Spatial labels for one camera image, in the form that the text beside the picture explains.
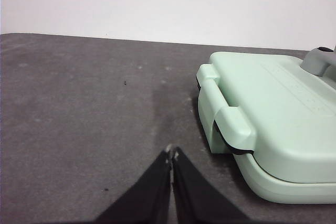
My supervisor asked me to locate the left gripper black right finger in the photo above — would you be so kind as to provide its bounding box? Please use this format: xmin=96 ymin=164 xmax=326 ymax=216
xmin=171 ymin=146 xmax=253 ymax=224

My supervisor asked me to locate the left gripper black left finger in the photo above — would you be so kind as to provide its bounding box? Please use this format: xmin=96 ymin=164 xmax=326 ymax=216
xmin=92 ymin=146 xmax=173 ymax=224

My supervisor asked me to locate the silver griddle lid handle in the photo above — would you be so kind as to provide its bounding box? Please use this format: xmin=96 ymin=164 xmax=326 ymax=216
xmin=300 ymin=46 xmax=336 ymax=77

